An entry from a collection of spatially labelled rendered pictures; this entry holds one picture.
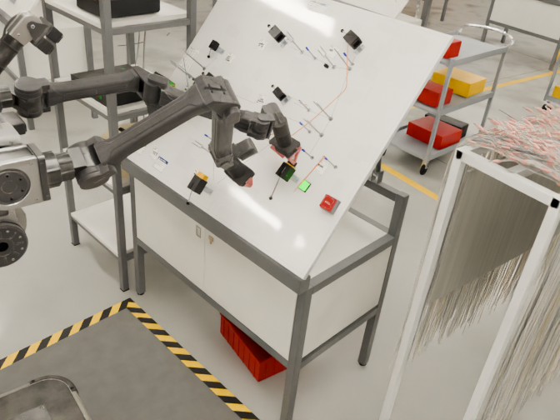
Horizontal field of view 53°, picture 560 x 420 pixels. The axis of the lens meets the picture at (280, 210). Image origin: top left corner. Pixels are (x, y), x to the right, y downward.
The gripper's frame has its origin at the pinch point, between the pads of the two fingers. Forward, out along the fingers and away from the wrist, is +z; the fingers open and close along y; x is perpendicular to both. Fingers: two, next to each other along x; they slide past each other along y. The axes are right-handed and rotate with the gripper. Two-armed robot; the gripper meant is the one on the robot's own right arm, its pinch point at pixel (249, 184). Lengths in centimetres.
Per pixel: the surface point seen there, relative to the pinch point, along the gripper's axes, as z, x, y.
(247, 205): 21.6, 4.4, 10.5
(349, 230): 59, -18, -11
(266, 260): 24.0, 15.7, -11.4
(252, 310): 53, 34, -5
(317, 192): 17.9, -15.7, -12.1
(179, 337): 92, 73, 39
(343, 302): 64, 7, -29
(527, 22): 492, -472, 224
